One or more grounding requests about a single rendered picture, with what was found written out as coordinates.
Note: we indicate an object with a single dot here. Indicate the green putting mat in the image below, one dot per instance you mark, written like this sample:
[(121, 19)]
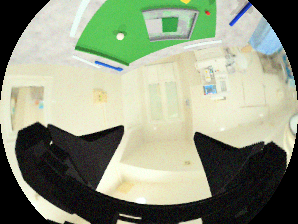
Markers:
[(125, 16)]

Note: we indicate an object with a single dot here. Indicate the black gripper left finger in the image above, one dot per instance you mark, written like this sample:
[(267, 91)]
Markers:
[(91, 153)]

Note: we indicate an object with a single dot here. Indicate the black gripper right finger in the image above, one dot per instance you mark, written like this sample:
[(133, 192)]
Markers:
[(220, 161)]

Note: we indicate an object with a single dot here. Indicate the blue golf putter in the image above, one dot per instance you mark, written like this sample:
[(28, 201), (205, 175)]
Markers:
[(244, 9)]

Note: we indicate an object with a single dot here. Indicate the white golf ball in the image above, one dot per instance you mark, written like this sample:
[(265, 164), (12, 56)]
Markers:
[(120, 36)]

